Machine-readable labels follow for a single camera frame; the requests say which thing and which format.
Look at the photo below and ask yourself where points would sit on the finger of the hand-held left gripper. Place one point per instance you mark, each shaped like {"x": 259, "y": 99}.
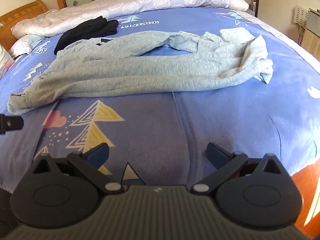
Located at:
{"x": 11, "y": 123}

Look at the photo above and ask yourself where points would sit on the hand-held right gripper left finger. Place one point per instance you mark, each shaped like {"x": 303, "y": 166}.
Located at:
{"x": 98, "y": 153}

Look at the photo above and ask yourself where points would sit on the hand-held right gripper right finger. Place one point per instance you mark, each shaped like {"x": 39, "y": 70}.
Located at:
{"x": 216, "y": 155}

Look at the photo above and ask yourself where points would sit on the grey pants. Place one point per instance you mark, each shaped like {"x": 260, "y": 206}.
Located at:
{"x": 150, "y": 72}

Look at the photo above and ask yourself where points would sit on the black pants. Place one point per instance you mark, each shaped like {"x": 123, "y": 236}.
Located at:
{"x": 87, "y": 30}

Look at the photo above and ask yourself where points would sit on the blue printed bed sheet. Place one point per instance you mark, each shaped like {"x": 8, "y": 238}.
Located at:
{"x": 200, "y": 120}

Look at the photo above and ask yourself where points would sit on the large floral pillow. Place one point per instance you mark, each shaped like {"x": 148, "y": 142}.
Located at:
{"x": 5, "y": 60}

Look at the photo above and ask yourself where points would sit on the small floral pillow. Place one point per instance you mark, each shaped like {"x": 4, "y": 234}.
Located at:
{"x": 25, "y": 43}

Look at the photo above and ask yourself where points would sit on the wooden headboard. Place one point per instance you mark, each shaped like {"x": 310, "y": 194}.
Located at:
{"x": 20, "y": 12}

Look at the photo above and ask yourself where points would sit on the grey cabinet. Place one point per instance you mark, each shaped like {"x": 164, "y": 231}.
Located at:
{"x": 312, "y": 30}

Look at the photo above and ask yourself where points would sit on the pale pink floral quilt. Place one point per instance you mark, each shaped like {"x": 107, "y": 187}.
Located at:
{"x": 150, "y": 0}

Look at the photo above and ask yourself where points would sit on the white vented wall box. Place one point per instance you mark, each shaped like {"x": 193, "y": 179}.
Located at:
{"x": 301, "y": 15}

